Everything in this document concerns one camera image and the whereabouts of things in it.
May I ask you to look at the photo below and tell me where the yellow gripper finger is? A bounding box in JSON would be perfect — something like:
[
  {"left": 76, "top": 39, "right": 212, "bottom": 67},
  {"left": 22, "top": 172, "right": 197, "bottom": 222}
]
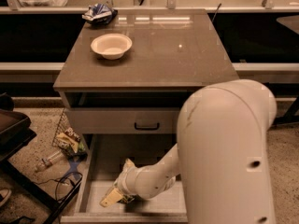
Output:
[{"left": 100, "top": 187, "right": 123, "bottom": 207}]

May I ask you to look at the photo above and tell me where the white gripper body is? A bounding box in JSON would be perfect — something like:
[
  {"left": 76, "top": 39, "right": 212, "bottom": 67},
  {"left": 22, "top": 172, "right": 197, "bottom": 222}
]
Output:
[{"left": 114, "top": 159, "right": 137, "bottom": 196}]

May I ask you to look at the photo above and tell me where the green jalapeno chip bag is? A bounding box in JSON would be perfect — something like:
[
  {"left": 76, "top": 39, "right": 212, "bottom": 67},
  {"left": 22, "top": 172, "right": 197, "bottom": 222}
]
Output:
[{"left": 120, "top": 195, "right": 135, "bottom": 204}]

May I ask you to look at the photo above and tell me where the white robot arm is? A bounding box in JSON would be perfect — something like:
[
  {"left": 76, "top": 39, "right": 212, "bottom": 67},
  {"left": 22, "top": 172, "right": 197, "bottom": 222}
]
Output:
[{"left": 101, "top": 79, "right": 277, "bottom": 224}]

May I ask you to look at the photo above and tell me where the open pulled-out drawer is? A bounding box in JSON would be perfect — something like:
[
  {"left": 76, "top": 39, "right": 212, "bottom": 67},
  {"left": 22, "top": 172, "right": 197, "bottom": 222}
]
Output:
[{"left": 60, "top": 133, "right": 189, "bottom": 224}]

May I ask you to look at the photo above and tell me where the green chip bag on floor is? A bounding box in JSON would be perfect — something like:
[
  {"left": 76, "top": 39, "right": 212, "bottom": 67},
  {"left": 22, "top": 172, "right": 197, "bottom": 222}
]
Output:
[{"left": 56, "top": 127, "right": 86, "bottom": 157}]

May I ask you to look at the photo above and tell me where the grey drawer cabinet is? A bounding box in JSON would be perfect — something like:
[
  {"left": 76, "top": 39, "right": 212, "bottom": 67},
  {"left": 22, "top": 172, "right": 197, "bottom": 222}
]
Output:
[{"left": 54, "top": 9, "right": 238, "bottom": 148}]

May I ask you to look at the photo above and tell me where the blue white chip bag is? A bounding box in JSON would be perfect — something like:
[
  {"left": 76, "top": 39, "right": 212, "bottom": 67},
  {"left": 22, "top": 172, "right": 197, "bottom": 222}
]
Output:
[{"left": 82, "top": 4, "right": 118, "bottom": 24}]

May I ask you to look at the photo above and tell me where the blue tape floor marker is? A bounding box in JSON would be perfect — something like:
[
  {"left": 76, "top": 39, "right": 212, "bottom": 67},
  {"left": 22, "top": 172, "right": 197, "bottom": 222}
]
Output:
[{"left": 63, "top": 156, "right": 85, "bottom": 181}]

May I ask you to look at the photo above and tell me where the clear plastic bottle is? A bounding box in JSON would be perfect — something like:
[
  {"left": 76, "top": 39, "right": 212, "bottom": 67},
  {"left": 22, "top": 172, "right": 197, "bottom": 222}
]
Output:
[{"left": 35, "top": 150, "right": 64, "bottom": 173}]

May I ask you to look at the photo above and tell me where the black chair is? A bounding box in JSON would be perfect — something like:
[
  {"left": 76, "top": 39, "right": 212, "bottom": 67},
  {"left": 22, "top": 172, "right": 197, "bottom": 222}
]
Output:
[{"left": 0, "top": 97, "right": 78, "bottom": 224}]

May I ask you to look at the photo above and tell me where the white paper bowl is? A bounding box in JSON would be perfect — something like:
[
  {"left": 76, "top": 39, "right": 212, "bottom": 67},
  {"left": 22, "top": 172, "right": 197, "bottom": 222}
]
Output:
[{"left": 91, "top": 34, "right": 133, "bottom": 60}]

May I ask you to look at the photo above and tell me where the black metal stand leg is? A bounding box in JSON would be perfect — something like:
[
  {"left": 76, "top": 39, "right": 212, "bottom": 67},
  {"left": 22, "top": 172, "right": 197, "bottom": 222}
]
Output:
[{"left": 274, "top": 96, "right": 299, "bottom": 125}]

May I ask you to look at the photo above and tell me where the black cable on floor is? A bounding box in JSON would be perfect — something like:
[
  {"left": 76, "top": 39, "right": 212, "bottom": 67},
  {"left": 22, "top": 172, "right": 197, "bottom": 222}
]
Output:
[{"left": 32, "top": 171, "right": 84, "bottom": 203}]

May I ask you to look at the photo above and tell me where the closed drawer with black handle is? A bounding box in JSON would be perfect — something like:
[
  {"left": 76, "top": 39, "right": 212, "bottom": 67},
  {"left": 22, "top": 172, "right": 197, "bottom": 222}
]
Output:
[{"left": 65, "top": 108, "right": 178, "bottom": 134}]

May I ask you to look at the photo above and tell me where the wire mesh basket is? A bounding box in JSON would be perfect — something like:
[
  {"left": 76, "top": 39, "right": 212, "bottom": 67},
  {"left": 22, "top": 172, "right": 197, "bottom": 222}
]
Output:
[{"left": 51, "top": 111, "right": 70, "bottom": 147}]

